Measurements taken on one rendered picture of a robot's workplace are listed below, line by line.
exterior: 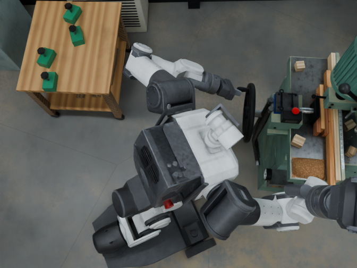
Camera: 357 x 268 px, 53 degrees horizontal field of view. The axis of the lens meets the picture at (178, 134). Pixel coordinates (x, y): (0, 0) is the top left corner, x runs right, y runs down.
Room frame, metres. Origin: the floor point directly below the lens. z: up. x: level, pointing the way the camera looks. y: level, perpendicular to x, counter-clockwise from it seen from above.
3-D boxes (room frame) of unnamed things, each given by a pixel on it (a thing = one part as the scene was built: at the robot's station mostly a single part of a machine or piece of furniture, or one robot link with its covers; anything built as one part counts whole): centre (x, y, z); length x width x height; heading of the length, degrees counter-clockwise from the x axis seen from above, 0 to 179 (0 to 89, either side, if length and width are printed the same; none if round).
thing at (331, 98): (0.52, -0.70, 1.03); 0.14 x 0.07 x 0.09; 76
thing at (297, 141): (0.40, -0.51, 0.92); 0.05 x 0.04 x 0.04; 53
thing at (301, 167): (0.28, -0.53, 0.92); 0.14 x 0.09 x 0.04; 76
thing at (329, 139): (0.42, -0.65, 0.92); 0.59 x 0.02 x 0.04; 166
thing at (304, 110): (0.52, -0.58, 0.95); 0.09 x 0.07 x 0.09; 166
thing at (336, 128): (0.49, -0.69, 0.92); 0.60 x 0.02 x 0.05; 166
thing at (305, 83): (0.52, -0.57, 0.87); 0.61 x 0.30 x 0.06; 166
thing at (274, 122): (0.55, -0.49, 0.91); 0.15 x 0.14 x 0.09; 166
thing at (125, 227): (0.22, 0.31, 0.28); 0.21 x 0.20 x 0.13; 106
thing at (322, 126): (0.53, -0.64, 0.93); 0.21 x 0.02 x 0.06; 166
